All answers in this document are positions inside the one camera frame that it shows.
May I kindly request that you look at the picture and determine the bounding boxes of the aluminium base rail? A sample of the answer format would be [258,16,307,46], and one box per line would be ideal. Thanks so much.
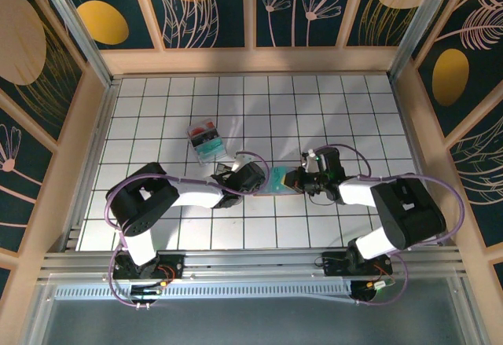
[37,248,468,283]

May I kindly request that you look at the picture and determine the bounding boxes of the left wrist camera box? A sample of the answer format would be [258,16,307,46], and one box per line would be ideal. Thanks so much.
[231,152,255,173]

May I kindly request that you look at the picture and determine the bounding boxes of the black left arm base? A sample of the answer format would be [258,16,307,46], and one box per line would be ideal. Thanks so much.
[112,253,185,281]

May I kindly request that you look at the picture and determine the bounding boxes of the tan leather card holder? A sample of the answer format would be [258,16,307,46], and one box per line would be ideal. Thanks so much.
[253,165,307,199]

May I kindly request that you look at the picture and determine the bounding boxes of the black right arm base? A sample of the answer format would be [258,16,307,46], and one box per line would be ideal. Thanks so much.
[321,251,394,279]

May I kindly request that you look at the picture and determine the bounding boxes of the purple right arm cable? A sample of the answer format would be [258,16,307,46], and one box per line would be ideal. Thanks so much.
[314,143,467,306]

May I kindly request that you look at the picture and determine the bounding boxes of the aluminium corner post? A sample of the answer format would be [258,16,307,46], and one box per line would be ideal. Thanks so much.
[33,0,115,89]
[388,0,464,81]

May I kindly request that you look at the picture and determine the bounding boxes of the teal card with white logo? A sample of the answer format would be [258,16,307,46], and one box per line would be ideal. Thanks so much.
[267,167,294,193]

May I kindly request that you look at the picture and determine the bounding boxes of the clear acrylic card box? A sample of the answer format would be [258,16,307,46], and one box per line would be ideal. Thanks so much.
[185,117,229,169]

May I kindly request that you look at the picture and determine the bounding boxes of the aluminium side rail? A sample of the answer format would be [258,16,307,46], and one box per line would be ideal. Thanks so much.
[391,79,453,246]
[64,79,121,251]

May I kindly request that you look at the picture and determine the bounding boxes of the red card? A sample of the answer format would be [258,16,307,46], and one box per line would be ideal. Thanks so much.
[189,123,216,136]

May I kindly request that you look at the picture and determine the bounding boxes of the black card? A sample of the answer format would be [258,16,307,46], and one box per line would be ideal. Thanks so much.
[190,130,220,144]

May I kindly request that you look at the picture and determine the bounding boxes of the grey slotted cable duct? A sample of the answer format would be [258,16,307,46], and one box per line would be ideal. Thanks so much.
[54,281,354,302]

